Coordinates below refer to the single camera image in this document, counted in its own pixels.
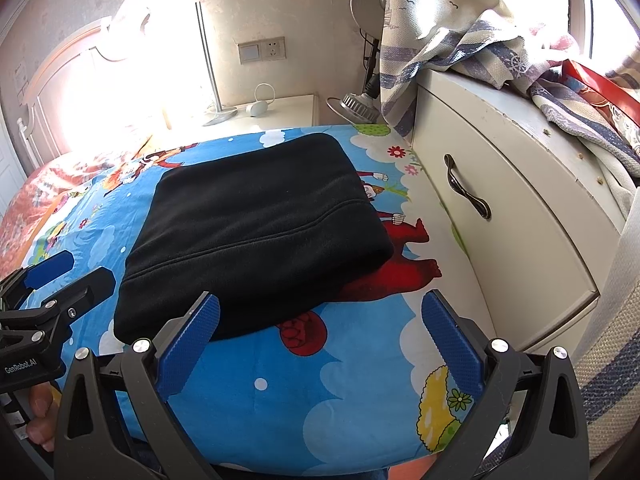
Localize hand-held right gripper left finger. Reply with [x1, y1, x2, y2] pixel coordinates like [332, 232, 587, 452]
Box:
[54, 290, 221, 480]

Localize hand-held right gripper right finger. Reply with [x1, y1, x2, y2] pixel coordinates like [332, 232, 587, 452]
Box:
[421, 289, 590, 480]

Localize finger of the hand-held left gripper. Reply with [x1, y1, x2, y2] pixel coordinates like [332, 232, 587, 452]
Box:
[0, 266, 117, 350]
[0, 250, 76, 311]

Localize black pants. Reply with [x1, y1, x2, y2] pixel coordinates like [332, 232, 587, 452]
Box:
[114, 132, 396, 343]

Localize person's left hand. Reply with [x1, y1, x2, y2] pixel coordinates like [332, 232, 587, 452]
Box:
[25, 382, 63, 453]

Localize orange floral bedspread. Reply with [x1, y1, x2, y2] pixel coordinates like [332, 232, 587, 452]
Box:
[0, 147, 156, 271]

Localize blue cartoon printed blanket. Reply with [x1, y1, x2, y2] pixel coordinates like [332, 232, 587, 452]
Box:
[0, 122, 501, 466]

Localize cream drawer cabinet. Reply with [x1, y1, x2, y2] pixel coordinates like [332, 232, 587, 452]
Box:
[410, 67, 628, 353]

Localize white bed headboard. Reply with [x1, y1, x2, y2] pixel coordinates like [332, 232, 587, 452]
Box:
[15, 7, 166, 171]

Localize silver standing lamp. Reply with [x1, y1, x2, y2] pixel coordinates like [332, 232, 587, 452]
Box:
[195, 1, 241, 127]

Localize white nightstand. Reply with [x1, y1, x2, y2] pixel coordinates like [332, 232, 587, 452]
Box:
[165, 92, 321, 136]

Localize silver ribbed spotlight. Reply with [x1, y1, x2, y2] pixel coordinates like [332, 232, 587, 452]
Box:
[326, 91, 377, 123]

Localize red patterned box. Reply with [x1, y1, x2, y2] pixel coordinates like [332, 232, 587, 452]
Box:
[560, 58, 640, 156]

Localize printed striped curtain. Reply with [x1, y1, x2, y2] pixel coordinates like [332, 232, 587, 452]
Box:
[377, 0, 640, 480]

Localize grey round desk lamp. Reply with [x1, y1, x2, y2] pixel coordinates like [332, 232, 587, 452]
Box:
[350, 0, 388, 96]

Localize dark metal drawer handle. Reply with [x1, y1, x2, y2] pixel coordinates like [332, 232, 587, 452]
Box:
[444, 154, 492, 220]

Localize white charger with cable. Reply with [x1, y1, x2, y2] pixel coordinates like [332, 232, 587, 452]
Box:
[252, 82, 278, 117]

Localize wall socket panel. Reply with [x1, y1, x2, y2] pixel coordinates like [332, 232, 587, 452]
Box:
[236, 36, 287, 66]

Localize white window frame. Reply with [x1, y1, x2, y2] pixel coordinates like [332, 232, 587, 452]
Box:
[570, 0, 640, 76]

